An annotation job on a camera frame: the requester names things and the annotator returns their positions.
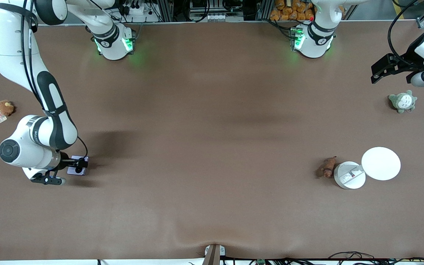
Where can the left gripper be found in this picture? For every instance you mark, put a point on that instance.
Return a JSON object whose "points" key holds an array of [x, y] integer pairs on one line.
{"points": [[410, 63]]}

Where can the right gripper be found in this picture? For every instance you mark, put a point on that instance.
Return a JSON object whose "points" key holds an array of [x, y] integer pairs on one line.
{"points": [[65, 164]]}

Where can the purple smartphone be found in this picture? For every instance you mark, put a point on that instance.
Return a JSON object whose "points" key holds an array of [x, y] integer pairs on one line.
{"points": [[71, 171]]}

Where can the brown lion statue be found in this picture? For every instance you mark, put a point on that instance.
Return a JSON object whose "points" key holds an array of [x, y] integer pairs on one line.
{"points": [[329, 167]]}

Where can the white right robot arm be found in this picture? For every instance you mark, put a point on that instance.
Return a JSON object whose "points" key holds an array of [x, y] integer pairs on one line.
{"points": [[9, 36]]}

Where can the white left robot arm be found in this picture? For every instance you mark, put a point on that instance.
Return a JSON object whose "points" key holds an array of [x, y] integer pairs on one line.
{"points": [[315, 40]]}

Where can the grey green Totoro plush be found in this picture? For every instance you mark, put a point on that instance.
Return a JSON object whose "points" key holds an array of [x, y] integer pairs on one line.
{"points": [[402, 102]]}

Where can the brown bear plush with tag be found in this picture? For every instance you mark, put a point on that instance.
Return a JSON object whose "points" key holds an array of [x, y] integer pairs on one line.
{"points": [[5, 108]]}

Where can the orange stuffed toy pile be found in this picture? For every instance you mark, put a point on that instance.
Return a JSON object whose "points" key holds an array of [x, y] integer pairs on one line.
{"points": [[289, 9]]}

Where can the white power strip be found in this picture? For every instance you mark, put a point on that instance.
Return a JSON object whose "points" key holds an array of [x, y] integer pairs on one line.
{"points": [[134, 10]]}

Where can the white terminal block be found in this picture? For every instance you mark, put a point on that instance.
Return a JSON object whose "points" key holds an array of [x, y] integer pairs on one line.
{"points": [[217, 17]]}

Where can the metal table clamp bracket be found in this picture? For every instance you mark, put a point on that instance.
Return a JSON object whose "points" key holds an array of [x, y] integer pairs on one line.
{"points": [[212, 254]]}

